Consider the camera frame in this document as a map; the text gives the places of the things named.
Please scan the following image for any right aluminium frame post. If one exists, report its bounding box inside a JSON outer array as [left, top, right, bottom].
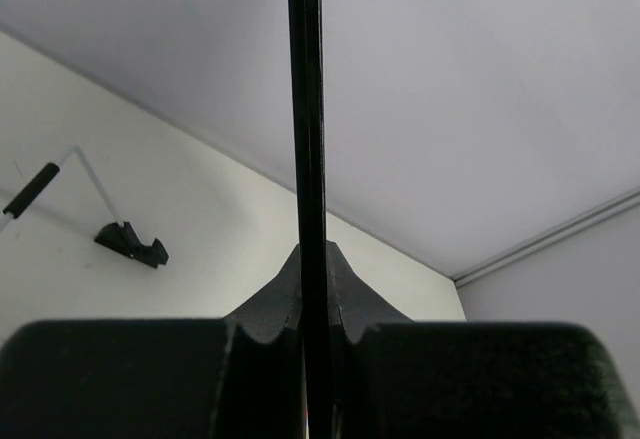
[[451, 187, 639, 288]]

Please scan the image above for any wire whiteboard stand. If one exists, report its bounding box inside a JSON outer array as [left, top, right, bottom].
[[1, 145, 169, 269]]

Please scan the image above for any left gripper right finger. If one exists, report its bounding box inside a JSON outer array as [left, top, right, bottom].
[[327, 243, 639, 438]]

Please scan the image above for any white board with black frame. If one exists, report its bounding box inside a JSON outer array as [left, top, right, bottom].
[[288, 0, 333, 438]]

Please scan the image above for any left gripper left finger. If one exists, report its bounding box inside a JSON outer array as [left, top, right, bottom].
[[1, 251, 304, 438]]

